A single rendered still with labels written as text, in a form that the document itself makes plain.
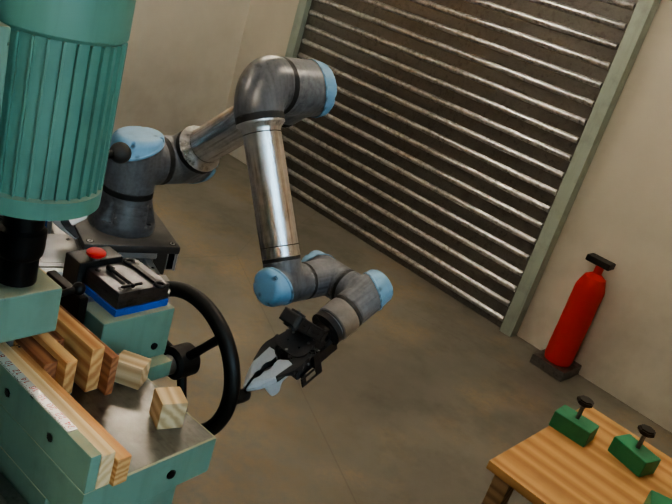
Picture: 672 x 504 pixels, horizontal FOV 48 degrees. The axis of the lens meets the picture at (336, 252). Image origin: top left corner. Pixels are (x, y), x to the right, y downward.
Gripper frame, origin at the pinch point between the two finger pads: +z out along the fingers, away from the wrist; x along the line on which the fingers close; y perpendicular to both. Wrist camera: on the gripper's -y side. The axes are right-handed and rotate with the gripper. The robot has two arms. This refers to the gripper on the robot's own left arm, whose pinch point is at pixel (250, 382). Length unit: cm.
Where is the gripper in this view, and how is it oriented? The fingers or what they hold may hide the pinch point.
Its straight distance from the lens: 135.2
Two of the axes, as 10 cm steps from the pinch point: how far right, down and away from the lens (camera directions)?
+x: -7.2, -4.3, 5.5
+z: -6.9, 5.2, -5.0
